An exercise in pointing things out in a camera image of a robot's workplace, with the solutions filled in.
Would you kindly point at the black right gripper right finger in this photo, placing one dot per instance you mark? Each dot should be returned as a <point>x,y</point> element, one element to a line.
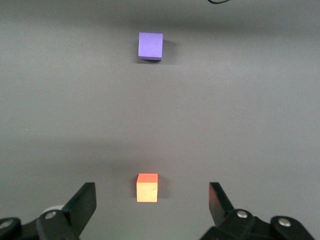
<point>220,206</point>

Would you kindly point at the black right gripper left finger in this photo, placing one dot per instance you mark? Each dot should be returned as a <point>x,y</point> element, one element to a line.
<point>80,207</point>

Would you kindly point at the orange foam cube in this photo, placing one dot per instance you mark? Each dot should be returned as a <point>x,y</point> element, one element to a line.
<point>147,191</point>

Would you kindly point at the purple foam cube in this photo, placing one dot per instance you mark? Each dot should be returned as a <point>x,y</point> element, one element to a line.
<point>150,46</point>

